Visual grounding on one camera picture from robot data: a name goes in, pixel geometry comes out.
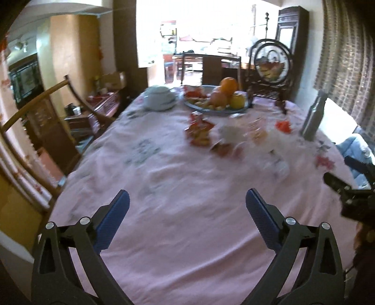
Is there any dark glass-door cabinet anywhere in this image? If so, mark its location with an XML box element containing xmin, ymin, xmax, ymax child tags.
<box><xmin>7</xmin><ymin>54</ymin><xmax>77</xmax><ymax>173</ymax></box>

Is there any flat red snack packet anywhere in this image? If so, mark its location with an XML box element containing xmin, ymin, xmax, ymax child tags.
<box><xmin>184</xmin><ymin>86</ymin><xmax>206</xmax><ymax>99</ymax></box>

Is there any clear plastic cup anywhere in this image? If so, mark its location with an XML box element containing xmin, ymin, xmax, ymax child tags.
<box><xmin>245</xmin><ymin>119</ymin><xmax>282</xmax><ymax>153</ymax></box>

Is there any orange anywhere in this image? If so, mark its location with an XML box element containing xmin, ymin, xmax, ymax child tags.
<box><xmin>219</xmin><ymin>77</ymin><xmax>239</xmax><ymax>94</ymax></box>

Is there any curved-back wooden chair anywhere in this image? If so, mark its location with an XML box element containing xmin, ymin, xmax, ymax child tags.
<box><xmin>0</xmin><ymin>75</ymin><xmax>118</xmax><ymax>212</ymax></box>

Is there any low wooden sideboard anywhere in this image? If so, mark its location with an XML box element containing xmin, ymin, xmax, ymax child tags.
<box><xmin>64</xmin><ymin>88</ymin><xmax>124</xmax><ymax>138</ymax></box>

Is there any person's right forearm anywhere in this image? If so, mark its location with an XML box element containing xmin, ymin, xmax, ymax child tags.
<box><xmin>352</xmin><ymin>221</ymin><xmax>375</xmax><ymax>305</ymax></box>

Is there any white cushion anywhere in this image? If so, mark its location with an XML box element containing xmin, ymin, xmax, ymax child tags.
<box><xmin>318</xmin><ymin>98</ymin><xmax>359</xmax><ymax>144</ymax></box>

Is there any yellow fruit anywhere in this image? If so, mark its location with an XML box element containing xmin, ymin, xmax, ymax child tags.
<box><xmin>229</xmin><ymin>91</ymin><xmax>249</xmax><ymax>109</ymax></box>

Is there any red-orange persimmon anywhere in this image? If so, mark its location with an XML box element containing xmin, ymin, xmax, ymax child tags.
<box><xmin>209</xmin><ymin>90</ymin><xmax>230</xmax><ymax>107</ymax></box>

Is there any small red wrapper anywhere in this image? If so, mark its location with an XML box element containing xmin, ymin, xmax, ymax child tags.
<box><xmin>275</xmin><ymin>120</ymin><xmax>293</xmax><ymax>134</ymax></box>

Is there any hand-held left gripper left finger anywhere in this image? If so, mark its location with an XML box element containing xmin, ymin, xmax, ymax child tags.
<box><xmin>31</xmin><ymin>190</ymin><xmax>135</xmax><ymax>305</ymax></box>

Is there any blue cloth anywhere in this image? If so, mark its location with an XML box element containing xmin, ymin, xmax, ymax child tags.
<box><xmin>335</xmin><ymin>133</ymin><xmax>372</xmax><ymax>188</ymax></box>

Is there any crumpled red snack packet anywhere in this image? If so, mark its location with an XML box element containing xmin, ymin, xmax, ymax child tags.
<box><xmin>184</xmin><ymin>112</ymin><xmax>216</xmax><ymax>147</ymax></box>

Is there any pile of brown snacks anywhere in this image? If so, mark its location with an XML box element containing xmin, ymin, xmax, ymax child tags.
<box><xmin>190</xmin><ymin>98</ymin><xmax>217</xmax><ymax>111</ymax></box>

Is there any metal thermos bottle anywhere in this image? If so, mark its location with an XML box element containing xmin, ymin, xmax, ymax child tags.
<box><xmin>300</xmin><ymin>89</ymin><xmax>329</xmax><ymax>141</ymax></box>

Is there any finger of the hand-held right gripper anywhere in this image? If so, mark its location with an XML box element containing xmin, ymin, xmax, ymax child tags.
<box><xmin>345</xmin><ymin>156</ymin><xmax>375</xmax><ymax>188</ymax></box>
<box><xmin>324</xmin><ymin>172</ymin><xmax>352</xmax><ymax>195</ymax></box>

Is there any dark straight-back wooden chair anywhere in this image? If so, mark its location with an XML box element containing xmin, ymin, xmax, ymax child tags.
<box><xmin>180</xmin><ymin>51</ymin><xmax>242</xmax><ymax>87</ymax></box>

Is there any cardboard box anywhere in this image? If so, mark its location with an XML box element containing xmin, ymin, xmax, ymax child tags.
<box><xmin>101</xmin><ymin>71</ymin><xmax>126</xmax><ymax>88</ymax></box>

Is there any blue-rimmed fruit plate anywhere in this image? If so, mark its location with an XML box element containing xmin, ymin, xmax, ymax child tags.
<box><xmin>183</xmin><ymin>85</ymin><xmax>253</xmax><ymax>114</ymax></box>

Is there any brick-pattern curtain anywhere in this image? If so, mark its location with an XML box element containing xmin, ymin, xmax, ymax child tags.
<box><xmin>313</xmin><ymin>0</ymin><xmax>375</xmax><ymax>130</ymax></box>

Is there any round decorative table screen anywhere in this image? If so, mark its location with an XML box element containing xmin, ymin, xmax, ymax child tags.
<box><xmin>244</xmin><ymin>38</ymin><xmax>293</xmax><ymax>115</ymax></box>

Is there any tall dark mirrored cabinet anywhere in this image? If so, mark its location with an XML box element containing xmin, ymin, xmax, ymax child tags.
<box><xmin>277</xmin><ymin>6</ymin><xmax>309</xmax><ymax>103</ymax></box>

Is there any white lidded tureen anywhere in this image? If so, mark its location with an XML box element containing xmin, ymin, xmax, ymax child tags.
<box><xmin>142</xmin><ymin>86</ymin><xmax>180</xmax><ymax>111</ymax></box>

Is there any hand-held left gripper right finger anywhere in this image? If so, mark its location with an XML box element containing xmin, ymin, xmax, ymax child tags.
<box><xmin>242</xmin><ymin>188</ymin><xmax>345</xmax><ymax>305</ymax></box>

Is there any pink embroidered tablecloth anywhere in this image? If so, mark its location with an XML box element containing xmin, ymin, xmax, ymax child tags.
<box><xmin>48</xmin><ymin>85</ymin><xmax>361</xmax><ymax>305</ymax></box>

